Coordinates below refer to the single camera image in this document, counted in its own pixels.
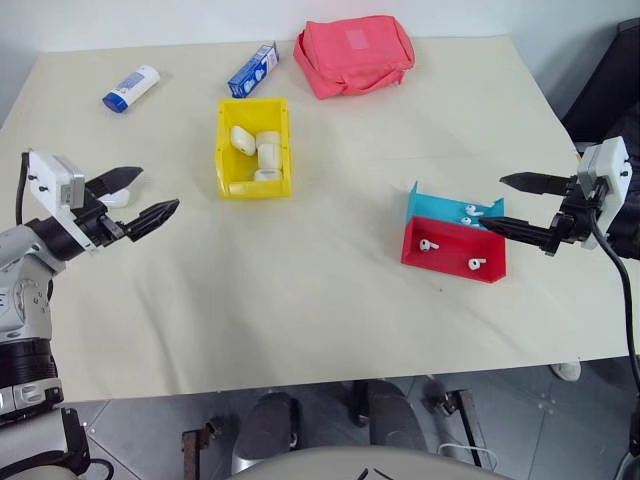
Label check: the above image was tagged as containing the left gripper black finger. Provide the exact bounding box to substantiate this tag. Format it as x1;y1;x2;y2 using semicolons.
124;198;181;244
87;166;146;201

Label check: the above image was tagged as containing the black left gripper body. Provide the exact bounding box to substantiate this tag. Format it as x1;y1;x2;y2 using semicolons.
74;184;131;249

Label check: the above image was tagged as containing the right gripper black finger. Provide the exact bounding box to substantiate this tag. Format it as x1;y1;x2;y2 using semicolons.
478;215;554;249
499;171;572;196

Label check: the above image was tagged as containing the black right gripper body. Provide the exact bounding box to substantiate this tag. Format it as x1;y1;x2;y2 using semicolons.
542;174;602;258

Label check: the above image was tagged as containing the yellow plastic bin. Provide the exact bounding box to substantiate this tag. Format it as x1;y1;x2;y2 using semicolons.
215;96;294;201

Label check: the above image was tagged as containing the red plastic tray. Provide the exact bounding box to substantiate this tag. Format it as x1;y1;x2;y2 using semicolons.
400;215;508;285

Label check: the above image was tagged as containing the blue plastic tray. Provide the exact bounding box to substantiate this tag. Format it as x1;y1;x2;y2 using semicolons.
402;180;507;232

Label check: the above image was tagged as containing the white bottle with blue cap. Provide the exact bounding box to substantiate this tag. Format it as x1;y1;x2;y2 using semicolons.
101;64;162;114

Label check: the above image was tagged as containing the white shoe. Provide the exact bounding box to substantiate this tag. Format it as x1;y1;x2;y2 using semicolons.
550;360;583;383

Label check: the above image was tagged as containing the blue and white carton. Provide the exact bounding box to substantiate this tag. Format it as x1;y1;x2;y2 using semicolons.
226;40;280;99

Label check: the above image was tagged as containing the dark rounded shape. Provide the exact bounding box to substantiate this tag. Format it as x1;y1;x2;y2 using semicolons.
238;391;302;462
366;378;430;454

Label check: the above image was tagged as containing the pink fabric pouch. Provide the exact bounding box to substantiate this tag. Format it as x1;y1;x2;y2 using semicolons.
292;14;417;102

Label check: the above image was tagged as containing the grey robot torso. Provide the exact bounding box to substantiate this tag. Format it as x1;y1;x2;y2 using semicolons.
233;444;517;480

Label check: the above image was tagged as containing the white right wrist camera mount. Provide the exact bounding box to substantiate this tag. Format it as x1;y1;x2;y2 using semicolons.
576;135;632;251

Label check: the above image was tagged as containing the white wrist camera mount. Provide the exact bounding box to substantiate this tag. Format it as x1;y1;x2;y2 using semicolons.
22;148;97;254
576;135;632;251

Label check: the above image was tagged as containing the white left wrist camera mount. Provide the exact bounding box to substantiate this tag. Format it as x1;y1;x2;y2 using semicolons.
22;148;97;254

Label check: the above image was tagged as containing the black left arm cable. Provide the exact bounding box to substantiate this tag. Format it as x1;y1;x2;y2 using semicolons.
16;152;31;226

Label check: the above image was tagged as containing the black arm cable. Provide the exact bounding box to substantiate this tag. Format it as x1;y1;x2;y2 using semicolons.
16;152;31;226
592;219;640;474

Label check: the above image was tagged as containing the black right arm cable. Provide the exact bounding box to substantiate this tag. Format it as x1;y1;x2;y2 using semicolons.
592;219;640;474

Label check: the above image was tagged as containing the rusty metal table bracket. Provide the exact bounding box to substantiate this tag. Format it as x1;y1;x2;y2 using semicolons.
180;418;227;480
433;388;489;469

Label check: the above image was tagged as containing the black strap on robot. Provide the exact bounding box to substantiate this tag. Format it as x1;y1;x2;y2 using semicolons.
0;406;117;480

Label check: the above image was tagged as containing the white floor cable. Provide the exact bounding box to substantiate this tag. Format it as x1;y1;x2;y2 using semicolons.
437;441;497;469

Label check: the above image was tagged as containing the black table post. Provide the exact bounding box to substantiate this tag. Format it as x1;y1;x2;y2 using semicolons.
351;380;370;427

